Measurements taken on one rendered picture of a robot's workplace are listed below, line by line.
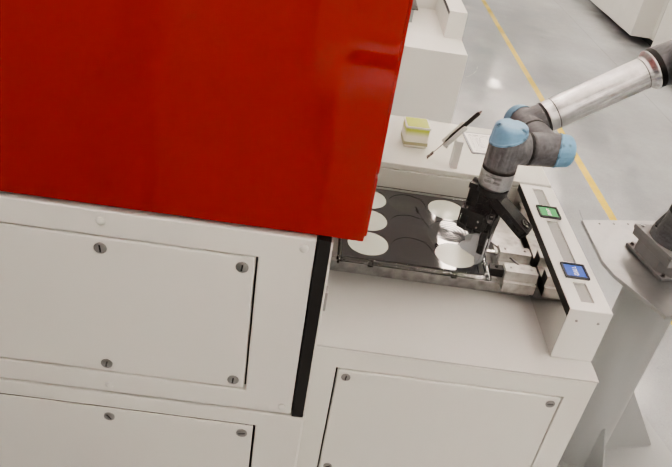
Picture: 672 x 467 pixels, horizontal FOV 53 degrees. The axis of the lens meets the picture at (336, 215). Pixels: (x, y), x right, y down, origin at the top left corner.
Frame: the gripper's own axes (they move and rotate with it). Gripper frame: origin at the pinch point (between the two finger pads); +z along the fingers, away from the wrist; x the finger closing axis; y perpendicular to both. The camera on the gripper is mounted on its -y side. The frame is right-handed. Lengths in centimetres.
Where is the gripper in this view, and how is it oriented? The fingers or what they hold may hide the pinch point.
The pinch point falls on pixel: (480, 260)
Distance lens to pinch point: 164.7
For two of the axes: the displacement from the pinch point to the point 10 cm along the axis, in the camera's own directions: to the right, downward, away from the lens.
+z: -1.4, 8.4, 5.2
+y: -8.6, -3.6, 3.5
